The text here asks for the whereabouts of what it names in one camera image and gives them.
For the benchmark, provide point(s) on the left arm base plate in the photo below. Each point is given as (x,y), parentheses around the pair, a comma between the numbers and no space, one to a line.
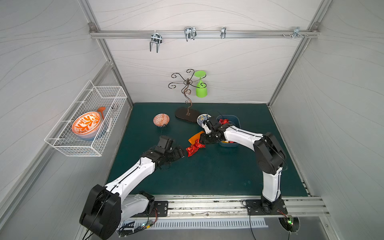
(156,209)

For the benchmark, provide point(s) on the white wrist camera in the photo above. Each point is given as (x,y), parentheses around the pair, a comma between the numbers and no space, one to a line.
(207,126)

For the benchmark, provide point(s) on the metal hook right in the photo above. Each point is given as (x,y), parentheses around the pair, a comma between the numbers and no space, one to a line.
(295,34)

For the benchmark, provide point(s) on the orange goblet in basket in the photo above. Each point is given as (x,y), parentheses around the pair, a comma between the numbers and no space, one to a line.
(101,111)

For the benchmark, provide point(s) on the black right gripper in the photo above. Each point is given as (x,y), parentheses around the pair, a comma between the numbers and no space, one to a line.
(207,138)

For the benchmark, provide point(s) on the orange white bowl in basket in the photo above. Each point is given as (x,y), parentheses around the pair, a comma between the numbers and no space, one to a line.
(87,125)

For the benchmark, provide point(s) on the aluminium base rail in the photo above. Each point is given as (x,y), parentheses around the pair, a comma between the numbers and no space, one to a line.
(211,206)

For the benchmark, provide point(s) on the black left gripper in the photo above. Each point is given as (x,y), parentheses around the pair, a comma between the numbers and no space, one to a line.
(174,154)

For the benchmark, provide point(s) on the copper wire cup stand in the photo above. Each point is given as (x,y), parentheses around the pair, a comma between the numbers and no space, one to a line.
(186,113)

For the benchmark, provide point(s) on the aluminium top rail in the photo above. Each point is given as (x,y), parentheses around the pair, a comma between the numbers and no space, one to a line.
(201,34)

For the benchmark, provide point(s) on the blue yellow patterned bowl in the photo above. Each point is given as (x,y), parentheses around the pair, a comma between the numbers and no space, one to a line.
(201,118)

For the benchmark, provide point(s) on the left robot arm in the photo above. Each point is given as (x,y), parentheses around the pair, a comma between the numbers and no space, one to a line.
(104,209)

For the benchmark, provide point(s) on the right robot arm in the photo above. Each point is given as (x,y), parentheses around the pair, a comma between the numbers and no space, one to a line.
(268,151)

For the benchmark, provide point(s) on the orange tea bag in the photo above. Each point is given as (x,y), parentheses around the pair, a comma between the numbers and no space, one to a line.
(195,138)

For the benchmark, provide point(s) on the metal double hook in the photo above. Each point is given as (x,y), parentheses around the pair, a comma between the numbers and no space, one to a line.
(156,40)
(190,33)

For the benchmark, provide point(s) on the white wire basket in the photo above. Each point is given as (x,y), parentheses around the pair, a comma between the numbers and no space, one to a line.
(89,99)

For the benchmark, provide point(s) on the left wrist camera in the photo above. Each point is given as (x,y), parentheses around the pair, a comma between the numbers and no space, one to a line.
(164,144)

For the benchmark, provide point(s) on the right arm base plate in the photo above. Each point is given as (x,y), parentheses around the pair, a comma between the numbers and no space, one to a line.
(262,207)

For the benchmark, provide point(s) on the green plastic goblet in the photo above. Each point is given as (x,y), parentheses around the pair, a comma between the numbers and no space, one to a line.
(201,87)

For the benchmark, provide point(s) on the blue plastic storage box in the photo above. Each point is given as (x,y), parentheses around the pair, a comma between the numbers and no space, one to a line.
(234,120)

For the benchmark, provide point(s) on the metal double hook middle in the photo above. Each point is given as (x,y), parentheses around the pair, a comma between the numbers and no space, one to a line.
(190,33)

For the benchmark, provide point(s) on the metal single hook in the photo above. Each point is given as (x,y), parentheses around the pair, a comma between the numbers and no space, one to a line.
(223,32)

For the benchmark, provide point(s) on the metal double hook left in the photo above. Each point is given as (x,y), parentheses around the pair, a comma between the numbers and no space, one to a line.
(156,40)

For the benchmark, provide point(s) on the red tea bag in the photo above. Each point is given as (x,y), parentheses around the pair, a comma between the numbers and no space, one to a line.
(194,148)
(224,121)

